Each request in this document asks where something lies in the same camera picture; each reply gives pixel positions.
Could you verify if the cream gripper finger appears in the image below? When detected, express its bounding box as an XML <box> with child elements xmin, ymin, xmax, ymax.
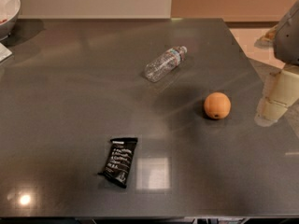
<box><xmin>255</xmin><ymin>64</ymin><xmax>299</xmax><ymax>127</ymax></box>

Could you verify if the black rxbar chocolate wrapper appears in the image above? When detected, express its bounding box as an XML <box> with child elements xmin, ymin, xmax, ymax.
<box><xmin>98</xmin><ymin>137</ymin><xmax>138</xmax><ymax>189</ymax></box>

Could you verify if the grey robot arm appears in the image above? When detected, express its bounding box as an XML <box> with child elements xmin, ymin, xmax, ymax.
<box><xmin>255</xmin><ymin>1</ymin><xmax>299</xmax><ymax>127</ymax></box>

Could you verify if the orange fruit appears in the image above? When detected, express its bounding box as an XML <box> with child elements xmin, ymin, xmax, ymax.
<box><xmin>204</xmin><ymin>92</ymin><xmax>231</xmax><ymax>119</ymax></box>

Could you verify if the clear plastic water bottle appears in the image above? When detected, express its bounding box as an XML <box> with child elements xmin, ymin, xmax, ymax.
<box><xmin>144</xmin><ymin>46</ymin><xmax>188</xmax><ymax>82</ymax></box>

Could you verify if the white bowl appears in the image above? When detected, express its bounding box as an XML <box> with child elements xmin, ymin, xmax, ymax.
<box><xmin>0</xmin><ymin>0</ymin><xmax>21</xmax><ymax>40</ymax></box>

